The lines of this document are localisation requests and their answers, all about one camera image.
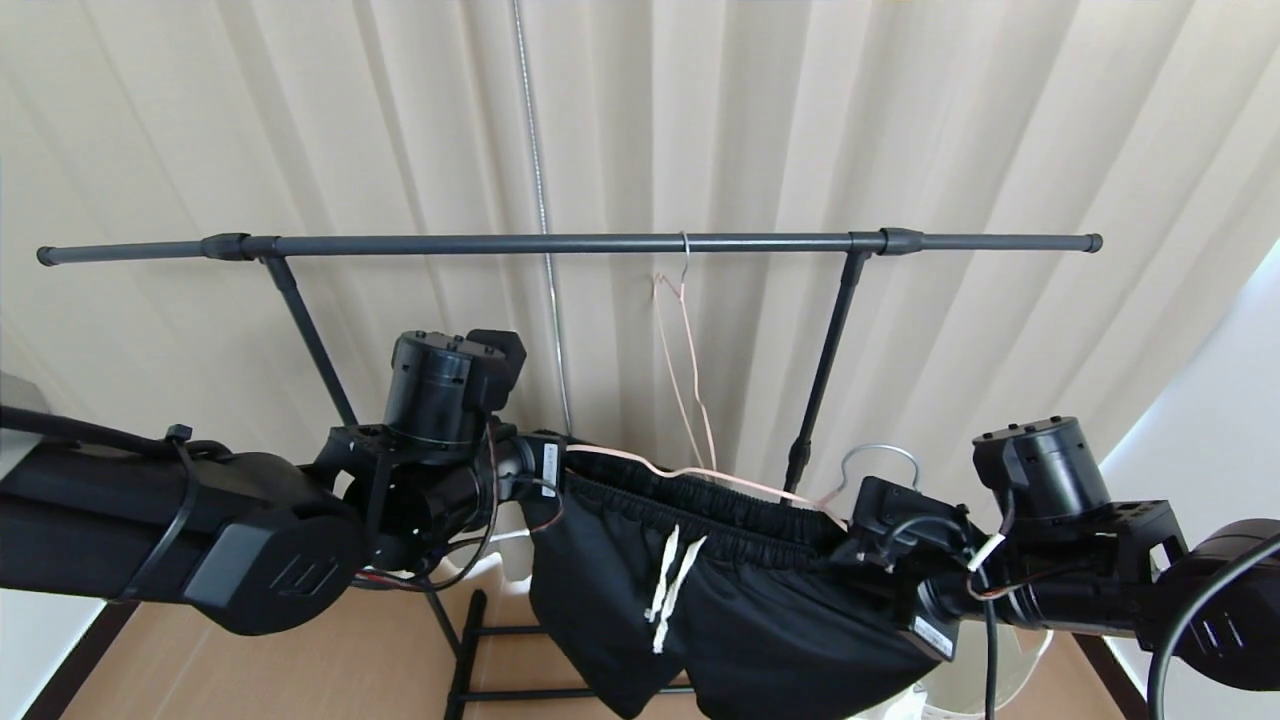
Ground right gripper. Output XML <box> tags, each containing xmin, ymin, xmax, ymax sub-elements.
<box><xmin>850</xmin><ymin>545</ymin><xmax>1021</xmax><ymax>663</ymax></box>

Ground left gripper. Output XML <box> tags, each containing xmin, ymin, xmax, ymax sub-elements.
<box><xmin>488</xmin><ymin>430</ymin><xmax>569</xmax><ymax>506</ymax></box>

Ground pink clothes hanger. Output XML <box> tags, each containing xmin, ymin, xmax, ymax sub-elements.
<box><xmin>565</xmin><ymin>443</ymin><xmax>921</xmax><ymax>531</ymax></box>
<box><xmin>652</xmin><ymin>232</ymin><xmax>719</xmax><ymax>476</ymax></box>

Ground black shorts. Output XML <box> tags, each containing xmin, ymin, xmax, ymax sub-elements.
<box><xmin>520</xmin><ymin>450</ymin><xmax>941</xmax><ymax>720</ymax></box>

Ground white laundry basket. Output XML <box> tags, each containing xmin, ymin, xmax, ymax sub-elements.
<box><xmin>845</xmin><ymin>628</ymin><xmax>1057</xmax><ymax>720</ymax></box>

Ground black clothes rack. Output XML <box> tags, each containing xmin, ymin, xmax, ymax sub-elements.
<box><xmin>36</xmin><ymin>228</ymin><xmax>1103</xmax><ymax>720</ymax></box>

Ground silver curtain wand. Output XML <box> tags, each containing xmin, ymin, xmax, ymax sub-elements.
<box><xmin>512</xmin><ymin>0</ymin><xmax>573</xmax><ymax>438</ymax></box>

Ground beige curtain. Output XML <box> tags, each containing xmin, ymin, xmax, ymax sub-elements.
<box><xmin>0</xmin><ymin>0</ymin><xmax>1280</xmax><ymax>601</ymax></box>

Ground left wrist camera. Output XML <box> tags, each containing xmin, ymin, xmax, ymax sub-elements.
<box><xmin>465</xmin><ymin>329</ymin><xmax>528</xmax><ymax>413</ymax></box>

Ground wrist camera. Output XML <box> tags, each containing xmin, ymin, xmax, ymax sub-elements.
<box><xmin>848</xmin><ymin>476</ymin><xmax>969</xmax><ymax>573</ymax></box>
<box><xmin>465</xmin><ymin>329</ymin><xmax>528</xmax><ymax>413</ymax></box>

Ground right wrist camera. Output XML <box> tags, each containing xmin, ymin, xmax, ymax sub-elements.
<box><xmin>848</xmin><ymin>476</ymin><xmax>969</xmax><ymax>573</ymax></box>

